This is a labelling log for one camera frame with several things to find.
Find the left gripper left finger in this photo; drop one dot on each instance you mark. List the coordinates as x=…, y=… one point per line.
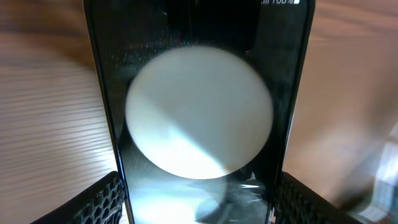
x=100, y=203

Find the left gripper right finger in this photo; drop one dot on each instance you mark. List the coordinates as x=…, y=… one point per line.
x=295, y=203

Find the black flip smartphone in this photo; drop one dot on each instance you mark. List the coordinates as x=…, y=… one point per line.
x=199, y=97

